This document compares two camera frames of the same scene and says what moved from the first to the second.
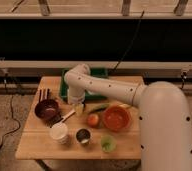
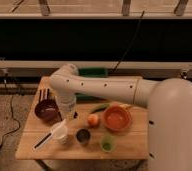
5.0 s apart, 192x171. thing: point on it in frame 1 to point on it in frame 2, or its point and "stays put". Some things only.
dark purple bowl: [48, 110] stays put
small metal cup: [83, 136] stays put
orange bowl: [117, 118] stays put
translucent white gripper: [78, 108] to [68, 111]
